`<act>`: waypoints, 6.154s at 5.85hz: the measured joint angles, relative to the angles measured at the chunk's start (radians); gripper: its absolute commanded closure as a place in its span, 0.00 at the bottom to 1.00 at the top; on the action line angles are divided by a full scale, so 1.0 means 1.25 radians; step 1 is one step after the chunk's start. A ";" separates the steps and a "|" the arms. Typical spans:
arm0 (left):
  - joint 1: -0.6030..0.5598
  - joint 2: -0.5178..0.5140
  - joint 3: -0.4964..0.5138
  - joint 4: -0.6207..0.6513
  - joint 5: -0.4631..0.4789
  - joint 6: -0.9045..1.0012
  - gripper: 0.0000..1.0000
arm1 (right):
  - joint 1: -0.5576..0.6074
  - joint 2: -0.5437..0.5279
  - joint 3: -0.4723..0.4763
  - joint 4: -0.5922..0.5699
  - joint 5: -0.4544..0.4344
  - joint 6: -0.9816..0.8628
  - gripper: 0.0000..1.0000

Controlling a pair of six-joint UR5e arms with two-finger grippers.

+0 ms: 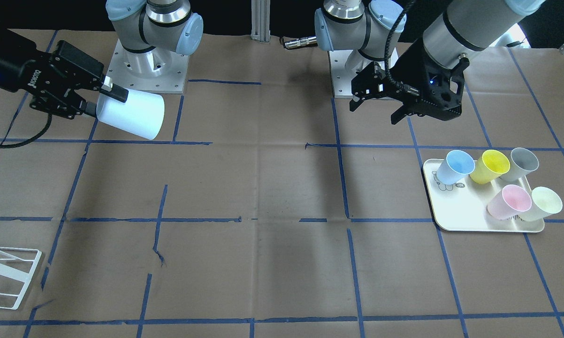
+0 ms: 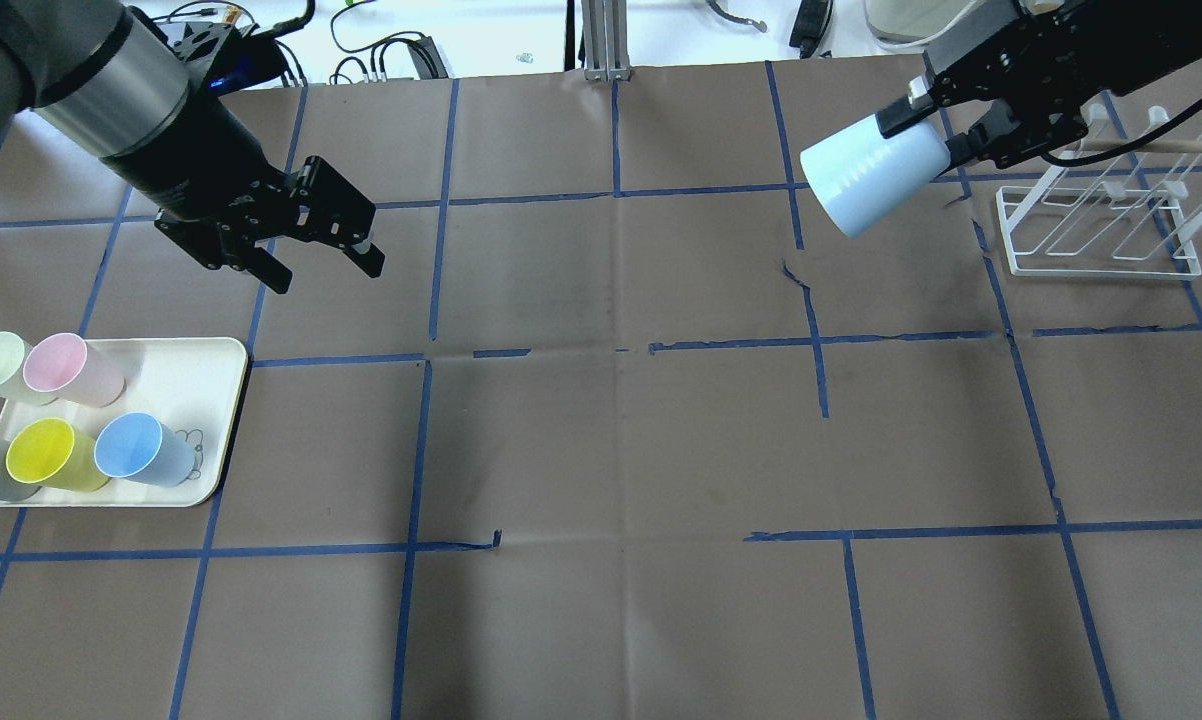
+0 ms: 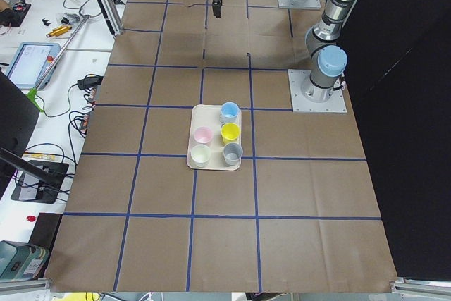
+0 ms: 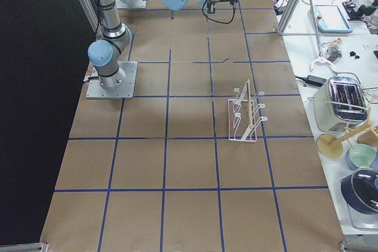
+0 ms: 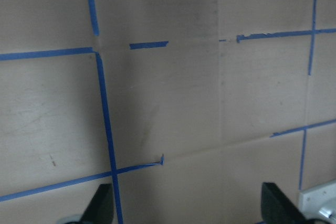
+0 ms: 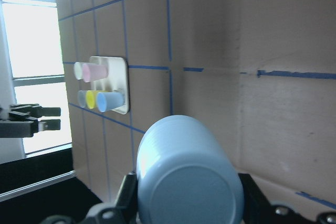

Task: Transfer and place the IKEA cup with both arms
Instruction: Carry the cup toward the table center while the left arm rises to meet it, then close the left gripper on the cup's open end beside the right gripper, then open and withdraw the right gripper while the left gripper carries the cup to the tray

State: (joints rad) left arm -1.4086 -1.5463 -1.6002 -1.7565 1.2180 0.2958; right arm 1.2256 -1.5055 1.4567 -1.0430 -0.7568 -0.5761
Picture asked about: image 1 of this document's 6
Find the yellow cup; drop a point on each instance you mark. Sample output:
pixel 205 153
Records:
pixel 490 165

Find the pink cup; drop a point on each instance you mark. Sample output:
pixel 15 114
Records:
pixel 510 201

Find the pale green cup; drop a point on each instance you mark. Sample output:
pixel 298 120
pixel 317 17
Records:
pixel 545 202

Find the aluminium frame post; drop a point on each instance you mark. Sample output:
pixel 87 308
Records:
pixel 260 14

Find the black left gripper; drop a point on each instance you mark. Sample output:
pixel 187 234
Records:
pixel 409 65

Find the grey cup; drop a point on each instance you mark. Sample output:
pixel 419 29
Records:
pixel 522 162

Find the cream plastic tray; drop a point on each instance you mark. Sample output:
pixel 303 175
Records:
pixel 463 206

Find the pale blue cup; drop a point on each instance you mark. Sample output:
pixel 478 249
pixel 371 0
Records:
pixel 142 114

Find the blue cup on tray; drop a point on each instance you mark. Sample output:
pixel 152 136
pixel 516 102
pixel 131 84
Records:
pixel 457 165

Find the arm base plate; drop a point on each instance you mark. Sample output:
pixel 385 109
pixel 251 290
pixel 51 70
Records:
pixel 157 71
pixel 344 66

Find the white wire cup rack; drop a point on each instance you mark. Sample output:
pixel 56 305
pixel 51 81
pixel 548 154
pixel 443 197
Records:
pixel 17 269

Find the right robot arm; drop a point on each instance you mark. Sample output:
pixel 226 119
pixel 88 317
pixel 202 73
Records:
pixel 52 78

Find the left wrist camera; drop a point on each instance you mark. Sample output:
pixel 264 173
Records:
pixel 440 94

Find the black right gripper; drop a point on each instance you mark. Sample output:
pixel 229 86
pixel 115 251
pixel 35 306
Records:
pixel 17 70

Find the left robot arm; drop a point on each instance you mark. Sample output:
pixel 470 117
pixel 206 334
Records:
pixel 464 28

